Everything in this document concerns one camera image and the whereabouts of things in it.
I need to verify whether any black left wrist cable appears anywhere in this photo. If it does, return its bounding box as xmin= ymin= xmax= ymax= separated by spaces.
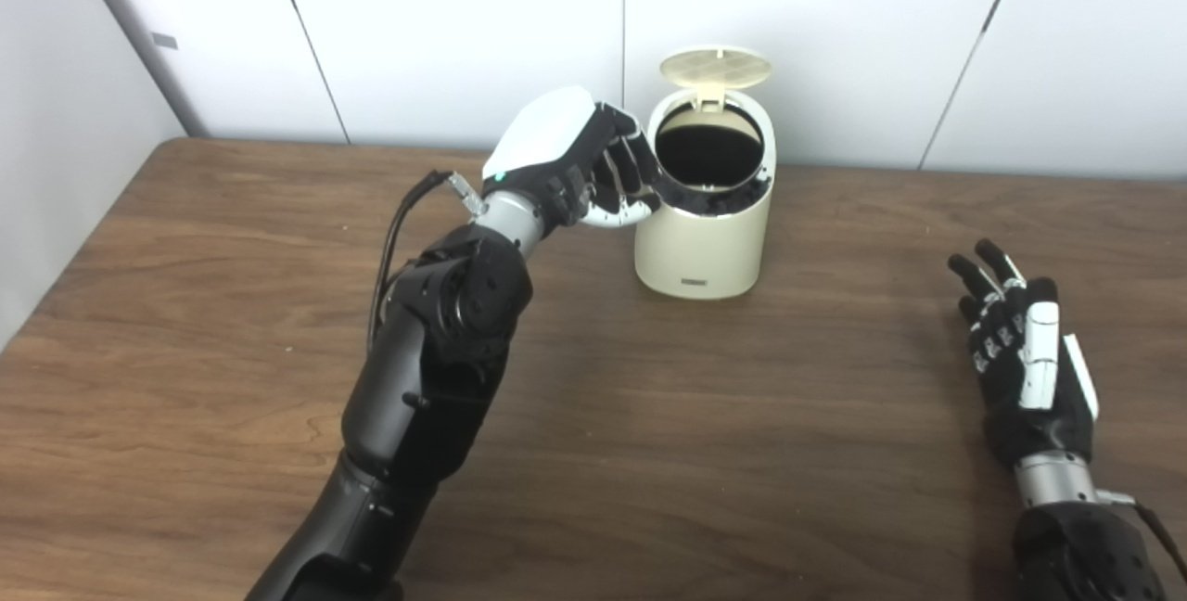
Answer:
xmin=367 ymin=170 xmax=488 ymax=352

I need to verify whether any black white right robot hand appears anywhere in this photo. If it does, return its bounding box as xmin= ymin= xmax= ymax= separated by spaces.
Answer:
xmin=948 ymin=239 xmax=1100 ymax=470

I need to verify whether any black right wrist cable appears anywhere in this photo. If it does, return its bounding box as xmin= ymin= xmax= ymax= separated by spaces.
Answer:
xmin=1097 ymin=488 xmax=1187 ymax=583

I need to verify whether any cream-colored desktop trash bin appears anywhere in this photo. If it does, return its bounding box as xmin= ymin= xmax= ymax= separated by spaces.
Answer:
xmin=634 ymin=45 xmax=775 ymax=300

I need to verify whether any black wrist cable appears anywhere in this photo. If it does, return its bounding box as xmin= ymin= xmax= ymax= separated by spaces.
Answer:
xmin=367 ymin=170 xmax=488 ymax=352
xmin=1097 ymin=488 xmax=1187 ymax=583

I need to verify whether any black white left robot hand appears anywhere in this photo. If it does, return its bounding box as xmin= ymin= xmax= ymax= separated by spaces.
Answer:
xmin=481 ymin=86 xmax=661 ymax=229

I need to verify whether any cream round bin lid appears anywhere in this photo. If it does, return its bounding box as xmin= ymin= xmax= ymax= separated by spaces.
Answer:
xmin=659 ymin=45 xmax=772 ymax=110

